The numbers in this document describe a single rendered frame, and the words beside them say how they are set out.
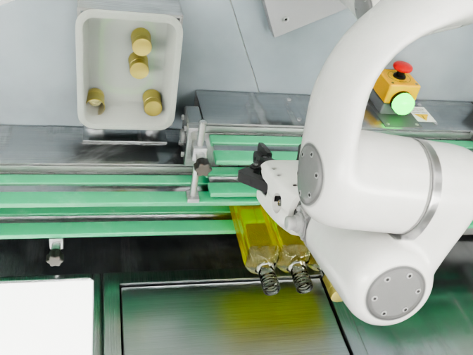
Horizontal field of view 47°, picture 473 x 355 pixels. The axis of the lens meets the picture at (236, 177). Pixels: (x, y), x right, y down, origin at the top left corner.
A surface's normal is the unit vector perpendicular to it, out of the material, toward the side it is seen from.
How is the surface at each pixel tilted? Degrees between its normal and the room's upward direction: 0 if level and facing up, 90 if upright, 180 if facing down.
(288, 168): 108
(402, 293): 16
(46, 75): 0
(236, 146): 90
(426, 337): 91
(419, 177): 49
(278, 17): 4
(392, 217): 1
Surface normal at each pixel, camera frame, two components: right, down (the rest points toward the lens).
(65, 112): 0.19, 0.63
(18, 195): 0.15, -0.78
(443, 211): 0.22, 0.45
